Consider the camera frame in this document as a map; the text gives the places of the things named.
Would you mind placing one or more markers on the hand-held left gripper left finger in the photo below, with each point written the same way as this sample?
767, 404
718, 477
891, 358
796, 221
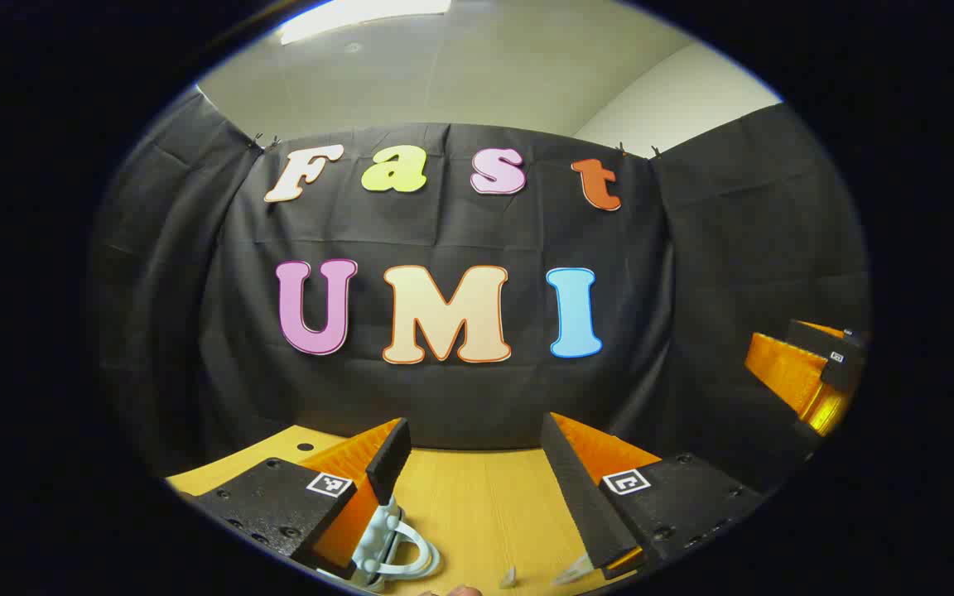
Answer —
390, 463

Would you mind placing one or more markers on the light blue suitcase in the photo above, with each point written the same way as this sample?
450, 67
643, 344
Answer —
373, 538

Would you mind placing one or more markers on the black backdrop cloth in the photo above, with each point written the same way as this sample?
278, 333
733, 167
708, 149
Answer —
460, 406

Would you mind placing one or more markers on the white green skin care tube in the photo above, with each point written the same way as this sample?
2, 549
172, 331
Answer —
574, 569

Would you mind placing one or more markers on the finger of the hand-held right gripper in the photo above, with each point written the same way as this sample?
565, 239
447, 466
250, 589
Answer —
808, 334
841, 372

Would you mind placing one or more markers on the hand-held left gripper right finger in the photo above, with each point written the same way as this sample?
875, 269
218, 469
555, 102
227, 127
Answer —
576, 488

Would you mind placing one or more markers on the silver skin care tube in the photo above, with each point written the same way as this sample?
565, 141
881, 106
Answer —
508, 578

